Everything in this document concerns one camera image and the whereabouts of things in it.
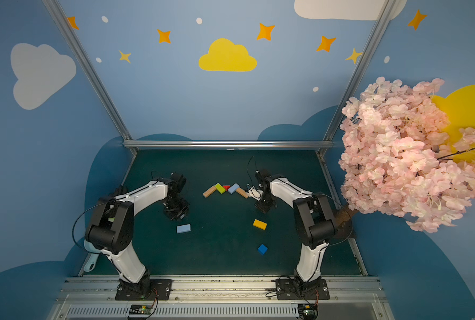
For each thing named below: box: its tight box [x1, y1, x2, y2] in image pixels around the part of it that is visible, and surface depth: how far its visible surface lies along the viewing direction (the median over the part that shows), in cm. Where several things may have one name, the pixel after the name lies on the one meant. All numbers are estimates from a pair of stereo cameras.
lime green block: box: [214, 182, 227, 194], surface depth 106 cm
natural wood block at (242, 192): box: [236, 187, 249, 199], surface depth 106 cm
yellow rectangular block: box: [252, 218, 268, 231], surface depth 93 cm
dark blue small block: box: [257, 243, 269, 256], surface depth 84 cm
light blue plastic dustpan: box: [83, 238, 102, 273], surface depth 81 cm
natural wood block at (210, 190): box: [202, 185, 217, 198], surface depth 105 cm
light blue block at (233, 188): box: [227, 182, 240, 194], surface depth 106 cm
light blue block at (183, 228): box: [176, 223, 191, 234], surface depth 92 cm
